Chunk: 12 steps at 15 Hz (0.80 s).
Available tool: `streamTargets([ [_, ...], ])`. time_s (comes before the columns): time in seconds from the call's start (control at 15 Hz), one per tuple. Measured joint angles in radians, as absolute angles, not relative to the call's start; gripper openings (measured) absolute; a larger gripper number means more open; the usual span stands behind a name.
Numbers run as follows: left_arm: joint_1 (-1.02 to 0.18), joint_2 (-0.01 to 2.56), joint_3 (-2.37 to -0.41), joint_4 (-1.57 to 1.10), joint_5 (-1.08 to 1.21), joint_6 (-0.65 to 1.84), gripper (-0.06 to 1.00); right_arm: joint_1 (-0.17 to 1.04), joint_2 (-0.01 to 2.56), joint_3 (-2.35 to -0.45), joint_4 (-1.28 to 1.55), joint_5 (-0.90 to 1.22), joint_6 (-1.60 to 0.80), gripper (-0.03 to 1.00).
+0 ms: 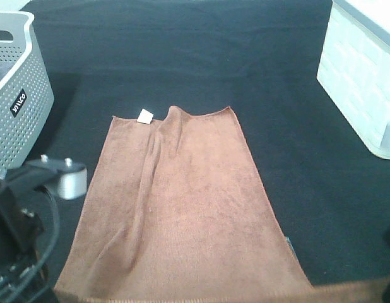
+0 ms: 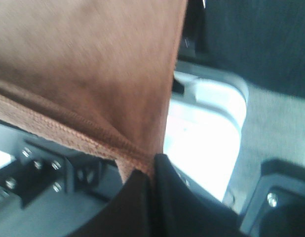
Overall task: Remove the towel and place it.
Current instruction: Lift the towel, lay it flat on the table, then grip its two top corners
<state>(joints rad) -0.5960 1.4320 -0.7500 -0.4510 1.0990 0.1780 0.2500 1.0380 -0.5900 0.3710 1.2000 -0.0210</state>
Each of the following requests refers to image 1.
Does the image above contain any brown towel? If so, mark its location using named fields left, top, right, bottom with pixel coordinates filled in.
left=55, top=106, right=390, bottom=302

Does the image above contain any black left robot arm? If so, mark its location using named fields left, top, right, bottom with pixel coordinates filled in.
left=0, top=165, right=60, bottom=302

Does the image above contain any clear tape strip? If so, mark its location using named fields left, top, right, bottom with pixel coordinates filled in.
left=285, top=237, right=295, bottom=254

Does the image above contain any black table cloth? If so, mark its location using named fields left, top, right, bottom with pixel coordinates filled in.
left=25, top=1, right=390, bottom=302

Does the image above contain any white perforated laundry basket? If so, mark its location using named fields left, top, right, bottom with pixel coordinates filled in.
left=0, top=11, right=54, bottom=179

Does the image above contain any white plastic storage bin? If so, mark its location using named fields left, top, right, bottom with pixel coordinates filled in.
left=317, top=1, right=390, bottom=160

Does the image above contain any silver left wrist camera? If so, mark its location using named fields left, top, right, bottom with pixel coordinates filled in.
left=25, top=155, right=87, bottom=200

